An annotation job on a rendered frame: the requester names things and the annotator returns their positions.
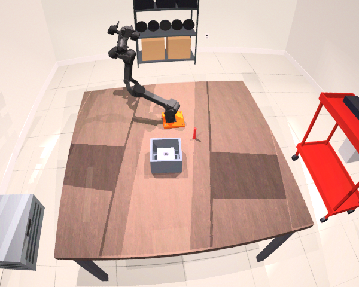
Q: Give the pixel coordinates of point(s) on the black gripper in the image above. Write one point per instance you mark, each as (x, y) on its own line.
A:
(113, 29)

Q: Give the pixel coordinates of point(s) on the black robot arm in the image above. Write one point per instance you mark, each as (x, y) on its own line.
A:
(121, 51)

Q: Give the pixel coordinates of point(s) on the white square plate with hole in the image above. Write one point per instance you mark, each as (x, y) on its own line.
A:
(165, 154)

